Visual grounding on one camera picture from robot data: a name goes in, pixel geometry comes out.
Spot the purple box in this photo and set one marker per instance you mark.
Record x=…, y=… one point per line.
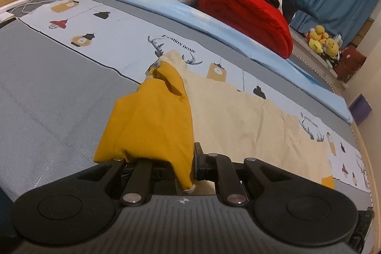
x=360, y=109

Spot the red folded blanket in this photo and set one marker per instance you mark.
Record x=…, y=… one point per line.
x=256, y=19

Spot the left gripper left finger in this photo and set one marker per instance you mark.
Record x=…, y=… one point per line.
x=147, y=178

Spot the yellow plush toys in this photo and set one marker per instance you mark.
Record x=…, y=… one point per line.
x=320, y=42

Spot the light blue folded sheet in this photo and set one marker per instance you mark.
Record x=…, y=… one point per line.
x=246, y=46

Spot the beige and yellow hooded jacket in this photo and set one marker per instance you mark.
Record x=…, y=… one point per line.
x=175, y=108

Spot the grey printed bed sheet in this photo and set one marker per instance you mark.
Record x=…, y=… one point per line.
x=55, y=103

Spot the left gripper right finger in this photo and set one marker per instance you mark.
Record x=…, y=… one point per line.
x=225, y=174

